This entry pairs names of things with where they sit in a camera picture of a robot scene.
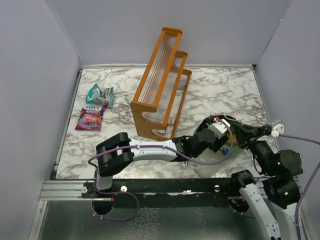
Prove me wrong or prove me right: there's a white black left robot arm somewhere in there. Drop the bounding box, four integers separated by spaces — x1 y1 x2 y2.
93 116 234 198

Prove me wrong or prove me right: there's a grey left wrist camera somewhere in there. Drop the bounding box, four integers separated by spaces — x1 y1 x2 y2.
208 117 231 139

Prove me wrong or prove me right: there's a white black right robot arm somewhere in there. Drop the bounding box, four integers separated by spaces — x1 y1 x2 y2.
229 120 304 240

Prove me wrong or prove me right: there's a teal snack packet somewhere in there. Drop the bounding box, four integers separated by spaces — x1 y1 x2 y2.
85 84 114 109

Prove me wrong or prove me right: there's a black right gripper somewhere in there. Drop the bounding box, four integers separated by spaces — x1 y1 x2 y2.
232 119 276 175

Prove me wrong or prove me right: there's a green patterned paper bag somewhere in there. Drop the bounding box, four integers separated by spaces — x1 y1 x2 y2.
194 114 247 161

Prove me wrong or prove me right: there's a purple berry snack packet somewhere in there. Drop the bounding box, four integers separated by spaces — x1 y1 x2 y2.
75 106 106 131

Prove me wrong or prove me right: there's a red white small box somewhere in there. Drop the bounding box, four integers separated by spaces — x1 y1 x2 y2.
157 129 167 135

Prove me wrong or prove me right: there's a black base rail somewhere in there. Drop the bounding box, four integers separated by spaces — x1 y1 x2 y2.
81 178 249 213

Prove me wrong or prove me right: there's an orange wooden tiered rack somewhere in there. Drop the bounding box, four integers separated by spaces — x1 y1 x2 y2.
130 26 192 141

